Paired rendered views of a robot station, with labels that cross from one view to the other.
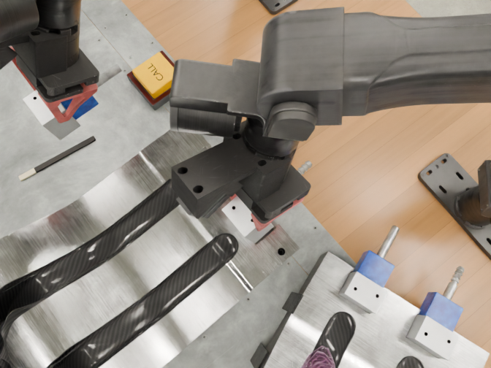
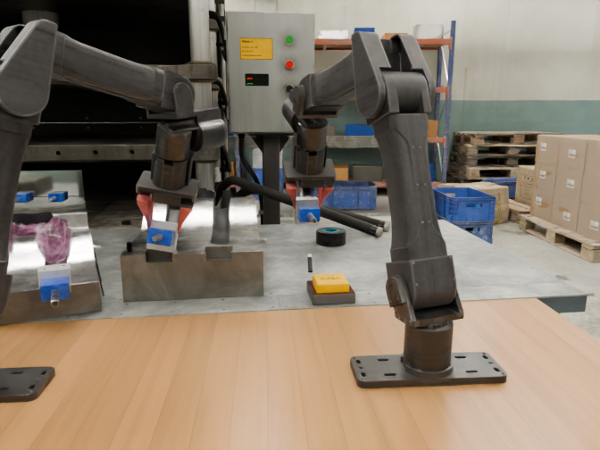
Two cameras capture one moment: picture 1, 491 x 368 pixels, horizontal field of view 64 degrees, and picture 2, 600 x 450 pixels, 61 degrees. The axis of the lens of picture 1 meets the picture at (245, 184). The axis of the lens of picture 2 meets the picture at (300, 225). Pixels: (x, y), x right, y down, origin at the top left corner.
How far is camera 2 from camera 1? 1.08 m
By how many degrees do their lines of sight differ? 87
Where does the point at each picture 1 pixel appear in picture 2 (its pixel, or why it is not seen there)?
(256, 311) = (118, 285)
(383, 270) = (48, 282)
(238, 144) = not seen: hidden behind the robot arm
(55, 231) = (245, 219)
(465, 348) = not seen: outside the picture
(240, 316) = not seen: hidden behind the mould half
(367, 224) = (79, 334)
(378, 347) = (20, 278)
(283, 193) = (146, 178)
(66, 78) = (287, 165)
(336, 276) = (80, 279)
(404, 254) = (26, 340)
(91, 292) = (202, 218)
